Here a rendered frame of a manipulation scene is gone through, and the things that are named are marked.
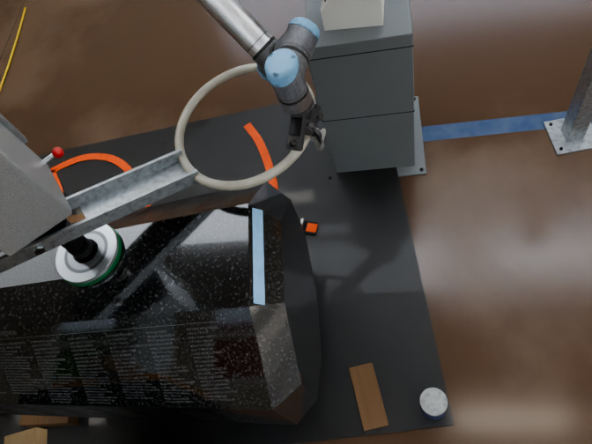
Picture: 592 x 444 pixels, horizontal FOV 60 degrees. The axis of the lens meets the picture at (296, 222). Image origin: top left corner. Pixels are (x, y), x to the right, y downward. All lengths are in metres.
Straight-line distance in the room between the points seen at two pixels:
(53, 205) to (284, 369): 0.81
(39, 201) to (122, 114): 2.06
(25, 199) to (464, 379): 1.70
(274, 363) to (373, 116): 1.20
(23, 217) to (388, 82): 1.41
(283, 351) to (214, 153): 1.57
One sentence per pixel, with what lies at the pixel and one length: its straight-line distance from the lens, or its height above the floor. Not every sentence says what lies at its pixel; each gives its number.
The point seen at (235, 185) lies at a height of 0.95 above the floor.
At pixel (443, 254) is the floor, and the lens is 2.41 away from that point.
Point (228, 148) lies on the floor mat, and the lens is 2.91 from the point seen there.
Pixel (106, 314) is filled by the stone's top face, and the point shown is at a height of 0.85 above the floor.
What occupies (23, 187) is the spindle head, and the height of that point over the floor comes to 1.32.
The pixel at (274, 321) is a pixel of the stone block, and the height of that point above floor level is 0.76.
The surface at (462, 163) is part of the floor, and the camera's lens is 2.66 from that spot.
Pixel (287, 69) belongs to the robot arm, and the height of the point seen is 1.26.
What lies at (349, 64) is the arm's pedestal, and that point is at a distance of 2.07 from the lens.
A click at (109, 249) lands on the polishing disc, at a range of 1.73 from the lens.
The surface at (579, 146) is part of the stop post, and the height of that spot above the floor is 0.01.
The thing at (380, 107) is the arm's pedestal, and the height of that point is 0.47.
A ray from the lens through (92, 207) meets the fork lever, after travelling 1.68.
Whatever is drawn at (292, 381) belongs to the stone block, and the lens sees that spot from 1.66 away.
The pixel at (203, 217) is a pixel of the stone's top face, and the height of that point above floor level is 0.85.
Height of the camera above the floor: 2.19
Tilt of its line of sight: 59 degrees down
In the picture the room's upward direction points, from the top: 24 degrees counter-clockwise
